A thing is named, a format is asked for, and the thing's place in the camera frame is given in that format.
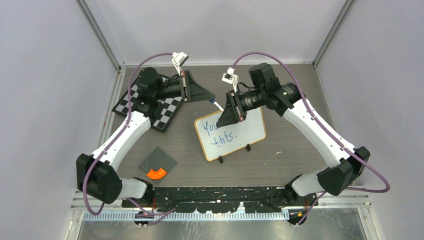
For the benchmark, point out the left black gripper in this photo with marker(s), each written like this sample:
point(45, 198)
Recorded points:
point(192, 91)

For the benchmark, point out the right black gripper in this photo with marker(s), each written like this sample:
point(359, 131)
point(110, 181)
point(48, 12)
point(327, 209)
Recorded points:
point(233, 111)

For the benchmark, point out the blue capped whiteboard marker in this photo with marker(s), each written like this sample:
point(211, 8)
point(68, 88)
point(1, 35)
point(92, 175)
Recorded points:
point(219, 106)

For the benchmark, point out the black white chessboard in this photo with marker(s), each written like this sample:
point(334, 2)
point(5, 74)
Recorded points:
point(169, 111)

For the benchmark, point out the yellow framed whiteboard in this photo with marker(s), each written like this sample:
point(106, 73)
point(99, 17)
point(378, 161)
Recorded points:
point(218, 142)

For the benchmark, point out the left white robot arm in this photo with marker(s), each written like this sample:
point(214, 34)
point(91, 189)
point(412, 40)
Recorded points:
point(137, 122)

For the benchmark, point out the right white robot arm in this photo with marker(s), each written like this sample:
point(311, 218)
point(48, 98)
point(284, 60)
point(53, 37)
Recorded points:
point(344, 162)

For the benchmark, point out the grey studded baseplate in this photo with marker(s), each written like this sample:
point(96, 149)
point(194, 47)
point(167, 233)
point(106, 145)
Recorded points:
point(158, 158)

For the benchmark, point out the orange curved block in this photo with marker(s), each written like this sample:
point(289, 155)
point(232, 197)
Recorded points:
point(156, 175)

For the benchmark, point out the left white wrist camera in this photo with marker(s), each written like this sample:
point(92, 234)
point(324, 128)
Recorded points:
point(178, 59)

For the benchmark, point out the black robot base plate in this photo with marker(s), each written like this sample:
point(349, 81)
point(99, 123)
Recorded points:
point(220, 200)

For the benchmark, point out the white slotted cable duct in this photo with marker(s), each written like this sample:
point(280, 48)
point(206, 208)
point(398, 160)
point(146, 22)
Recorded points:
point(239, 215)

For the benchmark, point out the aluminium frame rail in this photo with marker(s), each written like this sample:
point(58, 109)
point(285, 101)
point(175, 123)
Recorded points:
point(94, 175)

